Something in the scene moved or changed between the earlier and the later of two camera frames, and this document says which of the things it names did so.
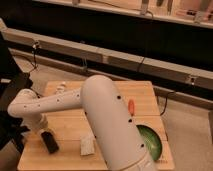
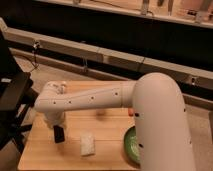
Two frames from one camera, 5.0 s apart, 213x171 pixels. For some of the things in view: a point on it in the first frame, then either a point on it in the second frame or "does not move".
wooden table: [69, 124] does not move
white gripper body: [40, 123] to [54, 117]
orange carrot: [131, 107] does not move
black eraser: [49, 140] to [59, 134]
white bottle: [60, 89] does not move
